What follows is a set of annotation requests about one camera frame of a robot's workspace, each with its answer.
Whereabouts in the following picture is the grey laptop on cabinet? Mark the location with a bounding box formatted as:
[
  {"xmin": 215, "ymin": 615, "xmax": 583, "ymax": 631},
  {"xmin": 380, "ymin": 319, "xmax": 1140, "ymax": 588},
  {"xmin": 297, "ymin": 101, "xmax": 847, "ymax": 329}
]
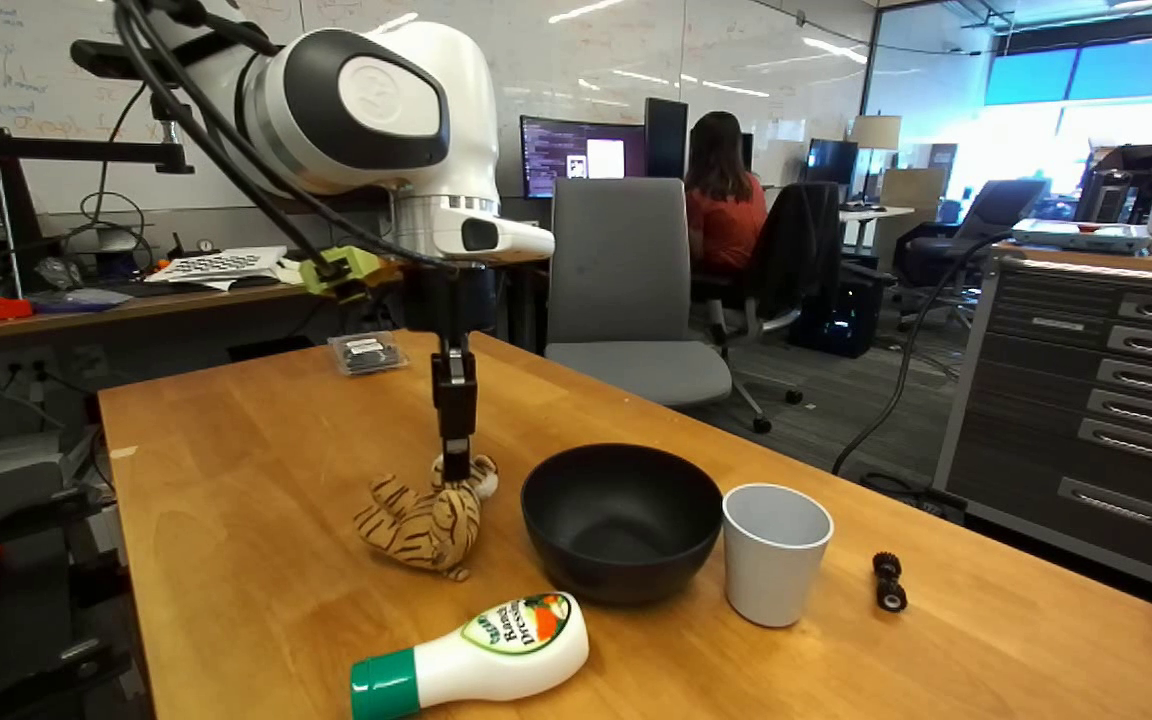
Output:
[{"xmin": 1007, "ymin": 217, "xmax": 1152, "ymax": 257}]

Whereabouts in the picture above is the white bottle with green cap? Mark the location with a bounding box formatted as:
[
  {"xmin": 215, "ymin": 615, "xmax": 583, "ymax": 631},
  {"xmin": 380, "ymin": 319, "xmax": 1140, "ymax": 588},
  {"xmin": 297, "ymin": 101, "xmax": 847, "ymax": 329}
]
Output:
[{"xmin": 347, "ymin": 588, "xmax": 595, "ymax": 720}]

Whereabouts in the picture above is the black reclined office chair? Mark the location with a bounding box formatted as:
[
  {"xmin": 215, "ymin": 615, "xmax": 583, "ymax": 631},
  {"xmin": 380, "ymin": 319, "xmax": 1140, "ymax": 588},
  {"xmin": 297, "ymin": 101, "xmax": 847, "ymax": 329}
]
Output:
[{"xmin": 893, "ymin": 175, "xmax": 1050, "ymax": 333}]

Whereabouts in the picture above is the black bowl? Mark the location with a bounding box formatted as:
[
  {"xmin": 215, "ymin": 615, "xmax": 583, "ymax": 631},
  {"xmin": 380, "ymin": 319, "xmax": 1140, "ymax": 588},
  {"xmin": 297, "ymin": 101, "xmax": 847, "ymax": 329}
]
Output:
[{"xmin": 515, "ymin": 441, "xmax": 728, "ymax": 613}]

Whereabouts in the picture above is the black cabinet power cable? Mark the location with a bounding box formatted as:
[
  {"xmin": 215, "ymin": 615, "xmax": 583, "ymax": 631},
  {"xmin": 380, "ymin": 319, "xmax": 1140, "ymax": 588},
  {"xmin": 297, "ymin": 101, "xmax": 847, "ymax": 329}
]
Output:
[{"xmin": 829, "ymin": 312, "xmax": 953, "ymax": 480}]

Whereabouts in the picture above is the grey drawer tool cabinet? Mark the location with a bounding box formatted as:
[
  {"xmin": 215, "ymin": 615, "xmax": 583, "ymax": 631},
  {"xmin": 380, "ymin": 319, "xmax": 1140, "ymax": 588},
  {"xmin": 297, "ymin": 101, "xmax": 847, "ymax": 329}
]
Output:
[{"xmin": 933, "ymin": 245, "xmax": 1152, "ymax": 613}]

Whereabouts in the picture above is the striped tiger stuffed animal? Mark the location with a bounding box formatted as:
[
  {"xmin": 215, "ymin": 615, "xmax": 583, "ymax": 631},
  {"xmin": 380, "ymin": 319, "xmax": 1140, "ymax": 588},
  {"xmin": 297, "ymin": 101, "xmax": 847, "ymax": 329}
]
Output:
[{"xmin": 353, "ymin": 450, "xmax": 503, "ymax": 582}]

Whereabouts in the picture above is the person in red top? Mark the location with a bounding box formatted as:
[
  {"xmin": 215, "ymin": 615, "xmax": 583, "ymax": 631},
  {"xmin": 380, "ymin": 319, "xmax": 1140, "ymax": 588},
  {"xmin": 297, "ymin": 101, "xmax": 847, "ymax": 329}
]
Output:
[{"xmin": 685, "ymin": 107, "xmax": 772, "ymax": 303}]

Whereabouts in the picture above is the black computer tower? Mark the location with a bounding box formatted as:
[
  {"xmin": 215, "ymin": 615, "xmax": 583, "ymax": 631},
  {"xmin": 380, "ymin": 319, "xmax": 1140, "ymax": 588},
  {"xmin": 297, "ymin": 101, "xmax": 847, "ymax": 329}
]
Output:
[{"xmin": 788, "ymin": 261, "xmax": 893, "ymax": 361}]

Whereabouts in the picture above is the narrow dark monitor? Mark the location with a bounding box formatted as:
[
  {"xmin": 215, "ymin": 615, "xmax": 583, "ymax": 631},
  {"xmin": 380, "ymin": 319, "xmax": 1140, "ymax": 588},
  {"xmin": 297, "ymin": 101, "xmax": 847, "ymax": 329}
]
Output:
[{"xmin": 644, "ymin": 95, "xmax": 692, "ymax": 181}]

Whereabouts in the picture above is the small black clip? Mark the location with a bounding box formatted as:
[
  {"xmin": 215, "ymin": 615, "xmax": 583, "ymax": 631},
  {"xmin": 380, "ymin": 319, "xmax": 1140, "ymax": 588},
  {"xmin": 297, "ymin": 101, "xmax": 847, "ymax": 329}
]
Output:
[{"xmin": 869, "ymin": 546, "xmax": 913, "ymax": 615}]

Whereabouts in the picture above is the monitor with purple screen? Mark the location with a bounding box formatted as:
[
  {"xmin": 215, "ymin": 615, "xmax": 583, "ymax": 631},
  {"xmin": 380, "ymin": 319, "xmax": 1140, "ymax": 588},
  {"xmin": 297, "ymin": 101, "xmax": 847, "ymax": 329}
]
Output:
[{"xmin": 515, "ymin": 110, "xmax": 653, "ymax": 209}]

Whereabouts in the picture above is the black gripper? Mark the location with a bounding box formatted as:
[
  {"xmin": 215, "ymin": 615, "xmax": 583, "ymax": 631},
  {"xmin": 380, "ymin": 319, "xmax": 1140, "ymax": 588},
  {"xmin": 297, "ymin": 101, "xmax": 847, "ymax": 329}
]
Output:
[{"xmin": 400, "ymin": 257, "xmax": 508, "ymax": 489}]

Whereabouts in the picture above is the stack of papers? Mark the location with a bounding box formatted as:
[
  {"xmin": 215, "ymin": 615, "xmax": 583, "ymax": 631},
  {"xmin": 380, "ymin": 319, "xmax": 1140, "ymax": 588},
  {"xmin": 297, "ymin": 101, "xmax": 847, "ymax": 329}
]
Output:
[{"xmin": 143, "ymin": 245, "xmax": 307, "ymax": 294}]

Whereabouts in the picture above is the black mesh office chair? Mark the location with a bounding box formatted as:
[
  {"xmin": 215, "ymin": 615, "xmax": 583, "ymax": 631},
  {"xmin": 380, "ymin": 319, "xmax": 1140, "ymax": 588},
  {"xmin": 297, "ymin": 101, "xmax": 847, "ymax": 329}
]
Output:
[{"xmin": 732, "ymin": 175, "xmax": 847, "ymax": 345}]

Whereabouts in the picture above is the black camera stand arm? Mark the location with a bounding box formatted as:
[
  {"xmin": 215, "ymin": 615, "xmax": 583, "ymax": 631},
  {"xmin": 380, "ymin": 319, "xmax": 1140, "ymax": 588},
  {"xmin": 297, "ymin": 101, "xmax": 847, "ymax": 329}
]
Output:
[{"xmin": 0, "ymin": 110, "xmax": 196, "ymax": 303}]

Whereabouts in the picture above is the white cup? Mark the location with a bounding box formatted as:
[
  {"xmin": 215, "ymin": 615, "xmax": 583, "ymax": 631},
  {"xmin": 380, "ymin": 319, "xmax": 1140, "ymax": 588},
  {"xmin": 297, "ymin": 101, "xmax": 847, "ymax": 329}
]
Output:
[{"xmin": 719, "ymin": 480, "xmax": 840, "ymax": 631}]

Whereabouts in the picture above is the wooden workbench desk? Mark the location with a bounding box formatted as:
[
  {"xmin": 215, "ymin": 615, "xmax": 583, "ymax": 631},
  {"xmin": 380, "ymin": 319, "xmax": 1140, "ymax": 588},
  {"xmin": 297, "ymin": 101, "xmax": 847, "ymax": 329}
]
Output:
[{"xmin": 0, "ymin": 245, "xmax": 550, "ymax": 353}]

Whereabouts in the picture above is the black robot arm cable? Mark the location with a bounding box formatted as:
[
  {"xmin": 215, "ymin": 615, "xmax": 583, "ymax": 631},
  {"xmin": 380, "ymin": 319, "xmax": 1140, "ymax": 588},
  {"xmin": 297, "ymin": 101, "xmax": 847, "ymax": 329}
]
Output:
[{"xmin": 108, "ymin": 0, "xmax": 451, "ymax": 270}]

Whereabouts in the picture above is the grey fabric office chair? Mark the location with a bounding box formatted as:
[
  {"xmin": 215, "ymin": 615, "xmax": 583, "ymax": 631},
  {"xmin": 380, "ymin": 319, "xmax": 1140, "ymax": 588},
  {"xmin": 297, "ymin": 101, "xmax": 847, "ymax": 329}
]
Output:
[{"xmin": 543, "ymin": 175, "xmax": 807, "ymax": 437}]

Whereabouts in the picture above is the clear plastic bag of parts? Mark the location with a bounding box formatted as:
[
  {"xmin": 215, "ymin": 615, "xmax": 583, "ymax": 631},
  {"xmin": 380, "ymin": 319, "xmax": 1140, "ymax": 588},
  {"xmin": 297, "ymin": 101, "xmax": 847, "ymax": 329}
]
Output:
[{"xmin": 325, "ymin": 333, "xmax": 412, "ymax": 381}]

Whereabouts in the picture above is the white lamp shade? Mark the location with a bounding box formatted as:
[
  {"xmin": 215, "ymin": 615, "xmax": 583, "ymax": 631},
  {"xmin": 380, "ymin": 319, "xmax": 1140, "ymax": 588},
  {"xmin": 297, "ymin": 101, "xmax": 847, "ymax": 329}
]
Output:
[{"xmin": 847, "ymin": 110, "xmax": 905, "ymax": 154}]

